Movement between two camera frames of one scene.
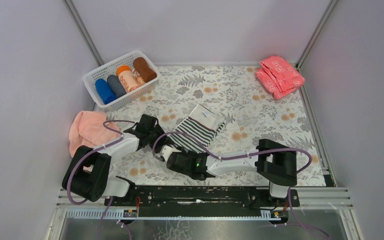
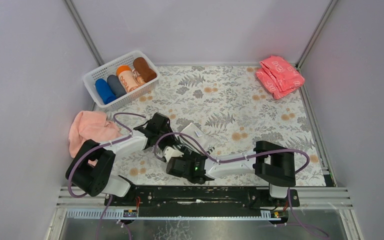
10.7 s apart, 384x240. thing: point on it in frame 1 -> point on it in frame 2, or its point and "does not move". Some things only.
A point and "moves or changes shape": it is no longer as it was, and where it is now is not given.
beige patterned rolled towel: x=139 y=79 does not move
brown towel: x=142 y=67 does not move
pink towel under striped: x=86 y=129 does not move
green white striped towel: x=201 y=123 moves or changes shape
